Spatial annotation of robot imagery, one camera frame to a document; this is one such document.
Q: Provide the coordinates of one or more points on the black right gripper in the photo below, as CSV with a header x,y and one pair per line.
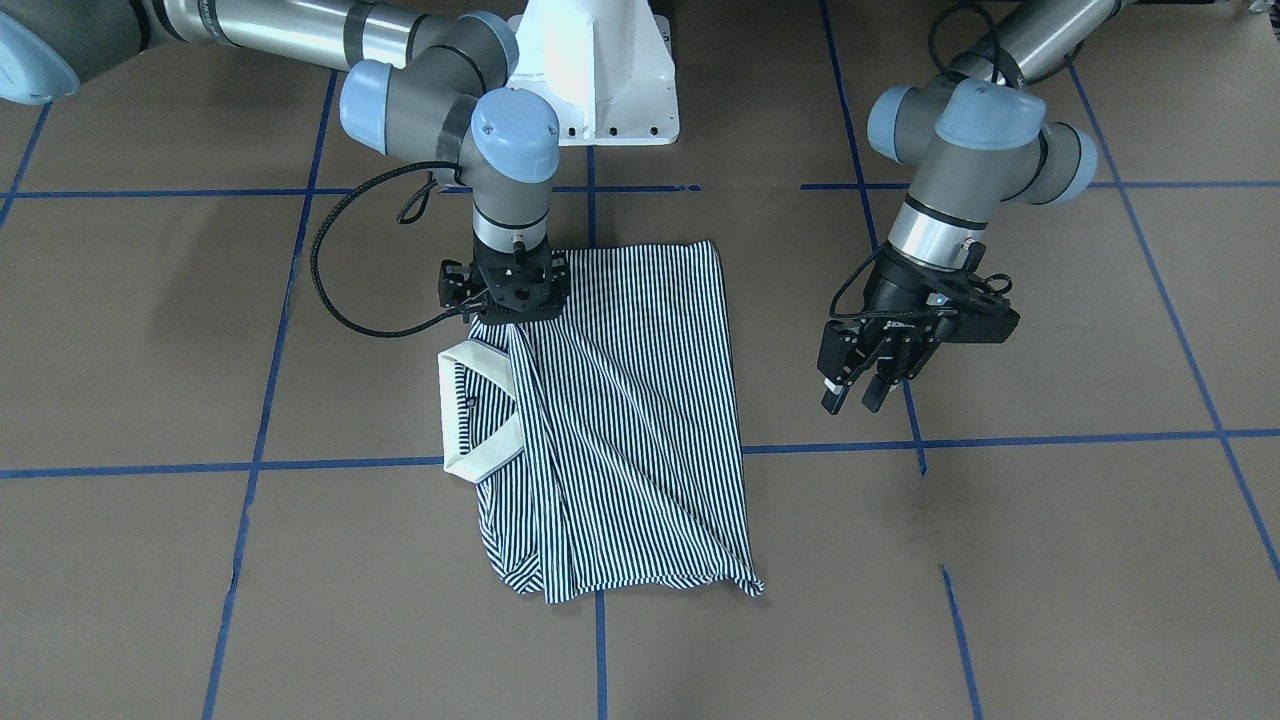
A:
x,y
452,284

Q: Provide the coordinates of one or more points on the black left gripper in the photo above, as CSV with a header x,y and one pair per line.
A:
x,y
893,296

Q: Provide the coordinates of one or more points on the navy white striped polo shirt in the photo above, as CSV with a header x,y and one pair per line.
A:
x,y
604,444

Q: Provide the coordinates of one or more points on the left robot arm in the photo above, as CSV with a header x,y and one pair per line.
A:
x,y
977,138

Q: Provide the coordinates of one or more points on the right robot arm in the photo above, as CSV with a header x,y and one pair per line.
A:
x,y
431,91

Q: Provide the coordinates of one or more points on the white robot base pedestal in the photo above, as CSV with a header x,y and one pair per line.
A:
x,y
606,67

